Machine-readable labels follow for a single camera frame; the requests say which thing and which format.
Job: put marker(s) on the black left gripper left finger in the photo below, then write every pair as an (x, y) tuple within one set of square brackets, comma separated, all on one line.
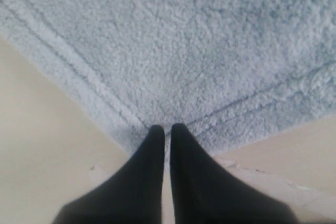
[(132, 195)]

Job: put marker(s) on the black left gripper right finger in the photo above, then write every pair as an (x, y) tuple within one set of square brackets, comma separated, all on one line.
[(204, 192)]

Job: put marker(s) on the light blue fluffy towel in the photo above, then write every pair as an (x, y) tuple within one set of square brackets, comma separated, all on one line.
[(234, 71)]

